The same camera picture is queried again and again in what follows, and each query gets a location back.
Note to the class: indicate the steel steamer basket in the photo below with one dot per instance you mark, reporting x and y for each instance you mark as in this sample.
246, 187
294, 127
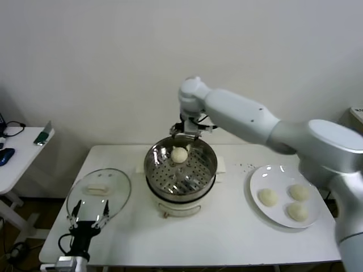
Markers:
195, 181

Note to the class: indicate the white side table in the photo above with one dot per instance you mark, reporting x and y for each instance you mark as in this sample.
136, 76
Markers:
20, 158

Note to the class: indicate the white cabinet with label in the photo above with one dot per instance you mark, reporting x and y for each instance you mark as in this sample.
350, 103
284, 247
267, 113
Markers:
356, 113

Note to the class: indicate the blue computer mouse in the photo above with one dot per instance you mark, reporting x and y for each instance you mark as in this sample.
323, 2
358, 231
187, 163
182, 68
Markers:
5, 156

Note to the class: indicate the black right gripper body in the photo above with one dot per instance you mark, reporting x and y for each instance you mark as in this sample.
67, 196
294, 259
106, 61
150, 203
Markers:
188, 127

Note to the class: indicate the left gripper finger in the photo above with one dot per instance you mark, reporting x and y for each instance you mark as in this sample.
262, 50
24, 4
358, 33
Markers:
106, 212
75, 212

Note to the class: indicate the white steamed baozi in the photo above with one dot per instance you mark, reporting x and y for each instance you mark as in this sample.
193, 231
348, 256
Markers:
299, 193
179, 155
268, 197
297, 212

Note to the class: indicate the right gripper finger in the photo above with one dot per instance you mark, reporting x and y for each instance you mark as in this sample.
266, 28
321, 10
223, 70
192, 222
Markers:
197, 136
173, 130

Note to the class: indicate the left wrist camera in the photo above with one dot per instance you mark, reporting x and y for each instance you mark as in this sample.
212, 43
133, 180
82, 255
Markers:
48, 267

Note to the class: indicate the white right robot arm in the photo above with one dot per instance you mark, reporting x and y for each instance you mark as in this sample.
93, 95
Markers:
241, 113

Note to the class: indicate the white round plate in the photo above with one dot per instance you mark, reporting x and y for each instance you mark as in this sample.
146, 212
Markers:
269, 175

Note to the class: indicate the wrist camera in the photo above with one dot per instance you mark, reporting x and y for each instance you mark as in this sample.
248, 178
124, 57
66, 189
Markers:
48, 267
208, 128

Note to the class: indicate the glass steamer lid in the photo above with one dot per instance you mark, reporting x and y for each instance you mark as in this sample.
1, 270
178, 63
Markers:
113, 198

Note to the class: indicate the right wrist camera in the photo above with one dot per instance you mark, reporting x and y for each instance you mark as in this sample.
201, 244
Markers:
208, 128

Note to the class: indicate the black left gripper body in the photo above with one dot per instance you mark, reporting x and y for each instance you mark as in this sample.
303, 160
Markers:
82, 235

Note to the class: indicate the dark monitor screen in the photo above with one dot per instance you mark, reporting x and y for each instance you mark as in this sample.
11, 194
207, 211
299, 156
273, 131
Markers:
1, 122

